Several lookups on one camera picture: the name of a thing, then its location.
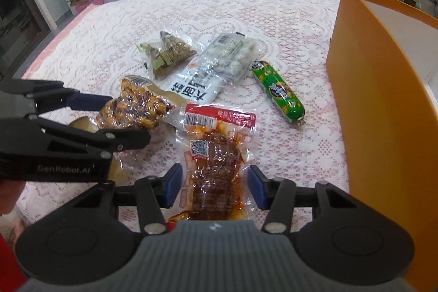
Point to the triangular rice dumpling packet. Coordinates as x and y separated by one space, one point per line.
167 52

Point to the clear greenish snack packet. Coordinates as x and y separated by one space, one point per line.
212 69

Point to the person's left hand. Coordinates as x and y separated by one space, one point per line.
10 198

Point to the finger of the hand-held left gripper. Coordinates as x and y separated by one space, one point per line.
113 139
89 101

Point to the brown glazed snack packet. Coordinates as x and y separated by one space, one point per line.
137 105

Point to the pink storage box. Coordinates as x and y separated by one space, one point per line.
87 4

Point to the braised meat packet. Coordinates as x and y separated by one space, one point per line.
215 162

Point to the orange cardboard box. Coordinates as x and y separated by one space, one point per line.
376 107

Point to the red clothing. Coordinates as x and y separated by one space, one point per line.
8 264

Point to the green sausage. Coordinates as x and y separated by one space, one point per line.
279 90

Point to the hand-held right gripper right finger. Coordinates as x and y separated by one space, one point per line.
256 187

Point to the white lace tablecloth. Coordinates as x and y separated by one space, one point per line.
102 39

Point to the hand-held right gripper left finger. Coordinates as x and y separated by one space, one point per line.
172 184

